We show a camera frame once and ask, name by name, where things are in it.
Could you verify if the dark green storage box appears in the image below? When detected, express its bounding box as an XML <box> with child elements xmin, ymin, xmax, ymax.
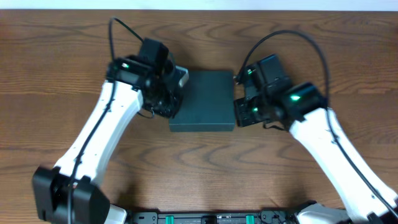
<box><xmin>169</xmin><ymin>70</ymin><xmax>236</xmax><ymax>132</ymax></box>

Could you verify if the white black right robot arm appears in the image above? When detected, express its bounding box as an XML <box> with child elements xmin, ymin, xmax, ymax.
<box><xmin>234</xmin><ymin>54</ymin><xmax>397</xmax><ymax>223</ymax></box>

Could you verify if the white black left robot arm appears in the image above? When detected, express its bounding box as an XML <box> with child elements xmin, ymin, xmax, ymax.
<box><xmin>32</xmin><ymin>39</ymin><xmax>189</xmax><ymax>223</ymax></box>

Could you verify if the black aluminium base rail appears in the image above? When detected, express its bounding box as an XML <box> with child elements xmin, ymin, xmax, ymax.
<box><xmin>125</xmin><ymin>210</ymin><xmax>298</xmax><ymax>224</ymax></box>

